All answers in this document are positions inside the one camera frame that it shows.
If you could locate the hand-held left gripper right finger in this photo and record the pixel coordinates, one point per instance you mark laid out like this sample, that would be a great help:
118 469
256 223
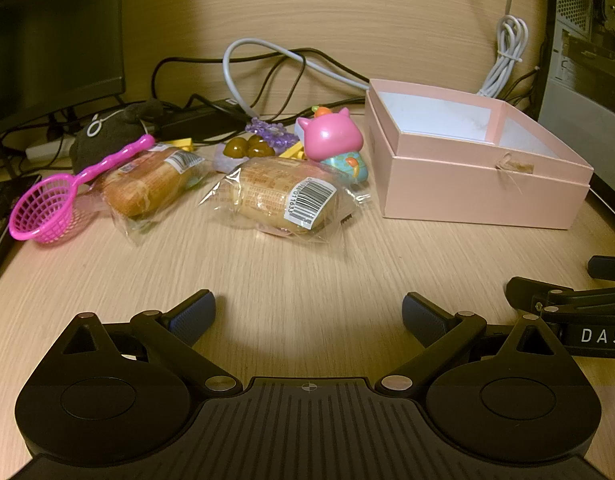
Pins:
427 317

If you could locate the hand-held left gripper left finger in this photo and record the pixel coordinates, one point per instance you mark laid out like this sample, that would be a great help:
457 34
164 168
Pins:
195 315

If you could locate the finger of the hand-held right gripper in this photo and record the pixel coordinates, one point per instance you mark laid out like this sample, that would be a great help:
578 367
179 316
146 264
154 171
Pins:
525 292
607 267

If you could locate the pink cardboard box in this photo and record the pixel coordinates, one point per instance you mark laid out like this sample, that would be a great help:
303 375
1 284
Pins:
462 195

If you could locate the bread packet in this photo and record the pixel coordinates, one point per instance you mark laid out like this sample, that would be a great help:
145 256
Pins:
142 182

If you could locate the yellow plastic toy piece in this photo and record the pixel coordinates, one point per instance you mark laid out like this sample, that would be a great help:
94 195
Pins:
293 152
180 144

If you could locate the brown candy balls packet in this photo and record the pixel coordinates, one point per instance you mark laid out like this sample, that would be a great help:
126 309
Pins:
247 148

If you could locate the pink plastic toy strainer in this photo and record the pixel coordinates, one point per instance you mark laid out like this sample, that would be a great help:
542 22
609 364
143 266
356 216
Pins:
112 160

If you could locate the black plush toy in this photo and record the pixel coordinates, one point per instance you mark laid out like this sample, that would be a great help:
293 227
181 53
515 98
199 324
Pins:
107 137

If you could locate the pink cat toy figure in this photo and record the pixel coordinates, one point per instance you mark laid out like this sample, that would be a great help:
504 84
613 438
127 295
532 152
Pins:
327 137

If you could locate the black power adapter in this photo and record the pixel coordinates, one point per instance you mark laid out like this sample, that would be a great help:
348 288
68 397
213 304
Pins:
202 120

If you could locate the black keyboard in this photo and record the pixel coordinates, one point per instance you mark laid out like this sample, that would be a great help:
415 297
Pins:
2 225

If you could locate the white power strip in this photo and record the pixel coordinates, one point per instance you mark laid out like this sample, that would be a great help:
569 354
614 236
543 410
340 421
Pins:
47 149

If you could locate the computer case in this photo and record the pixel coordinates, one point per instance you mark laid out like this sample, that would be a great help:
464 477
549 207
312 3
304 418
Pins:
587 35

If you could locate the black computer monitor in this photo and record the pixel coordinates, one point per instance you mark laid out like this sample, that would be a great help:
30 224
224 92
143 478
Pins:
47 35

